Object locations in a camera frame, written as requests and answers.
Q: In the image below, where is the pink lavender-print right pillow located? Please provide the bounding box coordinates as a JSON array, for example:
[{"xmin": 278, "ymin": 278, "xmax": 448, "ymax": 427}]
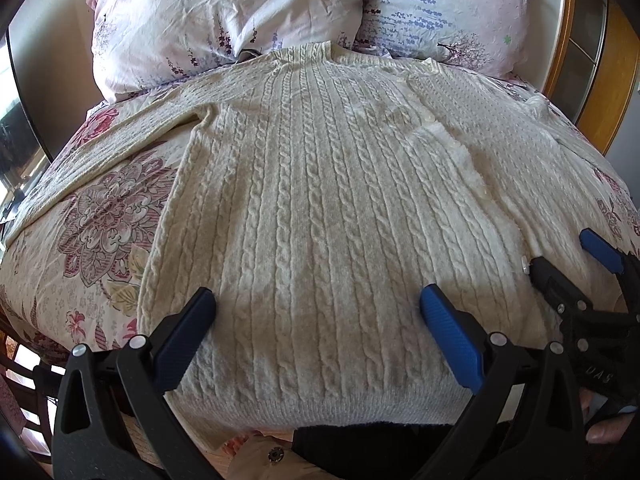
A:
[{"xmin": 354, "ymin": 0, "xmax": 528, "ymax": 77}]

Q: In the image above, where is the cream cable-knit sweater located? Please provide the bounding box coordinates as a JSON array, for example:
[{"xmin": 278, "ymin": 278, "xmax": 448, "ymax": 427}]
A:
[{"xmin": 6, "ymin": 39, "xmax": 626, "ymax": 453}]

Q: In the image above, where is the wooden padded headboard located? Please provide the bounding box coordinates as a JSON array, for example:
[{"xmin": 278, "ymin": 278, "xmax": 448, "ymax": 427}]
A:
[{"xmin": 515, "ymin": 0, "xmax": 639, "ymax": 154}]

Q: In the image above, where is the person's right hand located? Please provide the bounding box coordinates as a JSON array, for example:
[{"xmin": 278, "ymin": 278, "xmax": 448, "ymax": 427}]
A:
[{"xmin": 579, "ymin": 388, "xmax": 637, "ymax": 444}]

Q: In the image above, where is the dark wooden chair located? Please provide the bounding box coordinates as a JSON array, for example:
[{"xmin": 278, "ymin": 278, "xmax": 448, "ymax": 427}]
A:
[{"xmin": 1, "ymin": 313, "xmax": 61, "ymax": 471}]

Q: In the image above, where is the pink floral left pillow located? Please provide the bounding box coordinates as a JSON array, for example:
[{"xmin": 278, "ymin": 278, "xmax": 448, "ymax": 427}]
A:
[{"xmin": 91, "ymin": 0, "xmax": 362, "ymax": 103}]

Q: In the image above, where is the beige buttoned garment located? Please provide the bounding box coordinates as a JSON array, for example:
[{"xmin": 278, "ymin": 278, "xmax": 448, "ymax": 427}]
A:
[{"xmin": 222, "ymin": 431, "xmax": 335, "ymax": 480}]

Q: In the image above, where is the floral quilt bedspread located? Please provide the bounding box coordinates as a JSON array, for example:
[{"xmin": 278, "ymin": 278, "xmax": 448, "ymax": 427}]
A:
[{"xmin": 0, "ymin": 71, "xmax": 640, "ymax": 456}]

